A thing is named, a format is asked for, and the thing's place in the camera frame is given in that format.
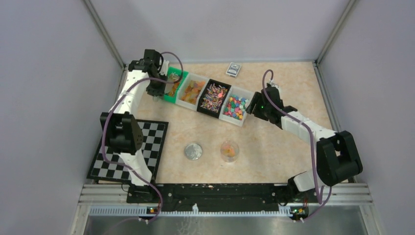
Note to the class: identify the white bin orange candies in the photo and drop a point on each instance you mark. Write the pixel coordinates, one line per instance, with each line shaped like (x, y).
(190, 91)

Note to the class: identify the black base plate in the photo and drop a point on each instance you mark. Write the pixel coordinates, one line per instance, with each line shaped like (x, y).
(243, 197)

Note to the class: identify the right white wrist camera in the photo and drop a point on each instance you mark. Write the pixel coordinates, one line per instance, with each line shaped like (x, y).
(272, 84)

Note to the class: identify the silver jar lid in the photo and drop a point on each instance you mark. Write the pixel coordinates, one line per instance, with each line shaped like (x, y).
(193, 151)

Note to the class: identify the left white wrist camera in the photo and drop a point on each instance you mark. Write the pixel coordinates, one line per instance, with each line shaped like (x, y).
(164, 68)

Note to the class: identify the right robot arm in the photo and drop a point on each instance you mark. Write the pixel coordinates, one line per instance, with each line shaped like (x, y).
(335, 156)

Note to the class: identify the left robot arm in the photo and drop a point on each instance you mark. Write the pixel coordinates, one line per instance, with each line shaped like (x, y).
(121, 131)

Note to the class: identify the white bin colourful candies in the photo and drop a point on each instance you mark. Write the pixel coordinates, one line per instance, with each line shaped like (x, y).
(235, 106)

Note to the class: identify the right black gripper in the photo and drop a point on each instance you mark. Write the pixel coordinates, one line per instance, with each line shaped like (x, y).
(253, 107)

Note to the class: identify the green candy bin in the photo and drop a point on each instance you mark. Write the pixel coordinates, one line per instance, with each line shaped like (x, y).
(171, 90)

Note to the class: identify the black white checkerboard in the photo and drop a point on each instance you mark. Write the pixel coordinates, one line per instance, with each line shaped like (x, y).
(154, 133)

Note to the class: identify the clear plastic scoop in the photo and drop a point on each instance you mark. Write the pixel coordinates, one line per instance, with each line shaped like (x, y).
(158, 97)

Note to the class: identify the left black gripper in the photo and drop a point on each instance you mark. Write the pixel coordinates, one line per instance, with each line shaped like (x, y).
(158, 91)

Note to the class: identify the white cable duct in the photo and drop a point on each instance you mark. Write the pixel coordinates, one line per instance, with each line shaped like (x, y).
(144, 212)

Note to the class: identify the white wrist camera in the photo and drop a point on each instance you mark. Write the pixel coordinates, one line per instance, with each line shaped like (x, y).
(164, 68)
(272, 84)

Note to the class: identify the clear plastic jar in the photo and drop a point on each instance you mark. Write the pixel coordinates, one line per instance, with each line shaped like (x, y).
(229, 151)

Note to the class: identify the playing card box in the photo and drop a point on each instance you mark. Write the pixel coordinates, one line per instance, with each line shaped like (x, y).
(233, 69)

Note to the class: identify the black candy bin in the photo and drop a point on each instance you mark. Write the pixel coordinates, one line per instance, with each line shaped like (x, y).
(212, 98)

